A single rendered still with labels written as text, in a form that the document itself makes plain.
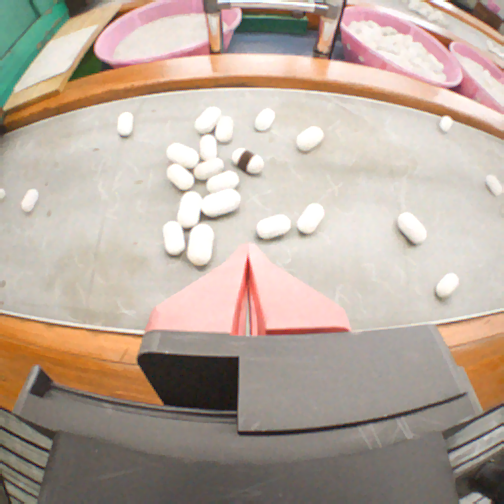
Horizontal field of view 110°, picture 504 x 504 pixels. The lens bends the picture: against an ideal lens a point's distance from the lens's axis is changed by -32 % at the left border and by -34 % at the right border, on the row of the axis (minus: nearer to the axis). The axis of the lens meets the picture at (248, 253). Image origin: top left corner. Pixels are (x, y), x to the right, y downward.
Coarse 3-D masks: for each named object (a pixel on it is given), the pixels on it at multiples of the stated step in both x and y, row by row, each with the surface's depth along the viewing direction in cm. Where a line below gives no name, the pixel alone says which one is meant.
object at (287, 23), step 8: (304, 0) 35; (248, 16) 39; (256, 16) 40; (264, 16) 40; (272, 16) 40; (280, 16) 40; (288, 16) 40; (296, 16) 39; (304, 16) 39; (240, 24) 42; (248, 24) 42; (256, 24) 42; (264, 24) 41; (272, 24) 41; (280, 24) 41; (288, 24) 41; (296, 24) 41; (304, 24) 41; (288, 32) 43; (296, 32) 43; (304, 32) 43
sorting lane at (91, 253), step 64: (64, 128) 29; (192, 128) 28; (256, 128) 28; (320, 128) 28; (384, 128) 29; (64, 192) 26; (128, 192) 26; (256, 192) 26; (320, 192) 26; (384, 192) 26; (448, 192) 26; (0, 256) 24; (64, 256) 24; (128, 256) 24; (320, 256) 24; (384, 256) 24; (448, 256) 24; (64, 320) 23; (128, 320) 23; (384, 320) 23; (448, 320) 22
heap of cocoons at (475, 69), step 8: (464, 64) 35; (472, 64) 36; (472, 72) 35; (480, 72) 36; (488, 72) 36; (480, 80) 34; (488, 80) 35; (496, 80) 36; (488, 88) 34; (496, 88) 34; (480, 96) 32; (496, 96) 34
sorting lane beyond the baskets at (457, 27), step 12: (108, 0) 43; (120, 0) 42; (132, 0) 41; (360, 0) 41; (372, 0) 42; (384, 0) 43; (396, 0) 44; (408, 12) 42; (456, 24) 44; (468, 36) 42; (480, 36) 45
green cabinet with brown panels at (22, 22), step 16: (0, 0) 15; (16, 0) 18; (32, 0) 22; (48, 0) 26; (0, 16) 17; (16, 16) 21; (32, 16) 25; (0, 32) 19; (16, 32) 23; (0, 48) 21
